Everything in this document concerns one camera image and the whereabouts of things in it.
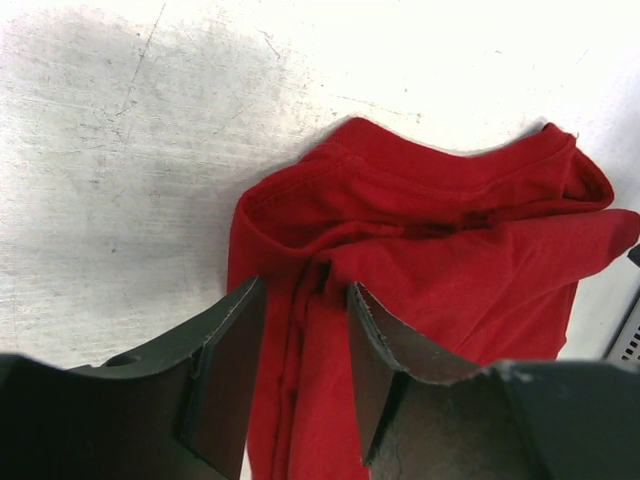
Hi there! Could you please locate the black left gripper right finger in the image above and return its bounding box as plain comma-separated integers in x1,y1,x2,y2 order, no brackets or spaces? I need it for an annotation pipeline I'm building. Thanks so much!
347,283,639,479

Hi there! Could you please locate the white plastic laundry basket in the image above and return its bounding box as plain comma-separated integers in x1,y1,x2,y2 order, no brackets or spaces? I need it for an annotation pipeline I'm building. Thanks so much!
602,242,640,364

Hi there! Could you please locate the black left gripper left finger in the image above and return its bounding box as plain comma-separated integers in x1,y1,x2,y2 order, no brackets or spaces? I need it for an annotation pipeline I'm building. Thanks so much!
1,277,266,479

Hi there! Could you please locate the bright red t shirt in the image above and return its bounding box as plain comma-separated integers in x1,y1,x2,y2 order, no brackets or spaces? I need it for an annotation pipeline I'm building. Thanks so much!
227,118,639,479

